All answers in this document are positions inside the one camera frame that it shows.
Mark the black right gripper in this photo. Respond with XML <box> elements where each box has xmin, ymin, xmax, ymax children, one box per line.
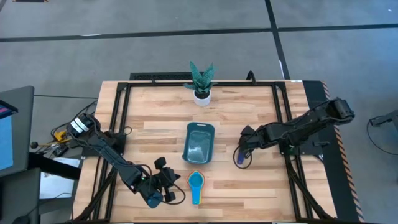
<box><xmin>236</xmin><ymin>125</ymin><xmax>269</xmax><ymax>159</ymax></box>

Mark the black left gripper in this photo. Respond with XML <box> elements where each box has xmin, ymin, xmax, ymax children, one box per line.
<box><xmin>141</xmin><ymin>157</ymin><xmax>182</xmax><ymax>203</ymax></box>

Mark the orange-yellow measuring cup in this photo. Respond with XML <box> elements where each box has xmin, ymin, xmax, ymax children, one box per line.
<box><xmin>187</xmin><ymin>170</ymin><xmax>205</xmax><ymax>205</ymax></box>

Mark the light blue measuring cup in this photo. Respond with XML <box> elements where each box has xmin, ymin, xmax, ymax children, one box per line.
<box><xmin>188</xmin><ymin>172</ymin><xmax>205</xmax><ymax>205</ymax></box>

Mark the teal plastic basket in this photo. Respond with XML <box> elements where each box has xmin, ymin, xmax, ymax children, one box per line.
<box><xmin>182</xmin><ymin>122</ymin><xmax>216</xmax><ymax>165</ymax></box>

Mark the snake plant in white pot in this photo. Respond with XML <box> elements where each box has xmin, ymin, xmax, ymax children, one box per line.
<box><xmin>183</xmin><ymin>60</ymin><xmax>218</xmax><ymax>107</ymax></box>

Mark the black hazard-striped mat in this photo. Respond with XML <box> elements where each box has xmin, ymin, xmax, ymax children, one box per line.
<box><xmin>303</xmin><ymin>80</ymin><xmax>365</xmax><ymax>222</ymax></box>

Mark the white paper sheet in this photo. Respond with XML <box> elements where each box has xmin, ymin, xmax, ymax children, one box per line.
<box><xmin>39</xmin><ymin>157</ymin><xmax>81</xmax><ymax>200</ymax></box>

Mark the black beam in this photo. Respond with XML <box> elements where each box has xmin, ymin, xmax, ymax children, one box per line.
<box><xmin>27</xmin><ymin>152</ymin><xmax>81</xmax><ymax>180</ymax></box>

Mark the grey floor stand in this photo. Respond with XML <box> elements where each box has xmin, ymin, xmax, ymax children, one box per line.
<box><xmin>369</xmin><ymin>109</ymin><xmax>398</xmax><ymax>127</ymax></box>

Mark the blue screen monitor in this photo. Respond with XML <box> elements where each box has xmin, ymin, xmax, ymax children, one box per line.
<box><xmin>0</xmin><ymin>99</ymin><xmax>19</xmax><ymax>171</ymax></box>

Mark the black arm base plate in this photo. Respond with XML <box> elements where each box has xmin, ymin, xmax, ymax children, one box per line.
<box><xmin>279</xmin><ymin>136</ymin><xmax>324</xmax><ymax>156</ymax></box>
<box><xmin>81</xmin><ymin>133</ymin><xmax>127</xmax><ymax>157</ymax></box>

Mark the black aluminium table frame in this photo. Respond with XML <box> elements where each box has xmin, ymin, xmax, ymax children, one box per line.
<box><xmin>73</xmin><ymin>80</ymin><xmax>335</xmax><ymax>222</ymax></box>

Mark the yellow cable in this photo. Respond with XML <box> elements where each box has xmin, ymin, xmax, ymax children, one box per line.
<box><xmin>40</xmin><ymin>129</ymin><xmax>75</xmax><ymax>147</ymax></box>

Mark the black floor cable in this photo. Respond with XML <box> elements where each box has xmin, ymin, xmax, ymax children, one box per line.
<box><xmin>366</xmin><ymin>119</ymin><xmax>398</xmax><ymax>156</ymax></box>

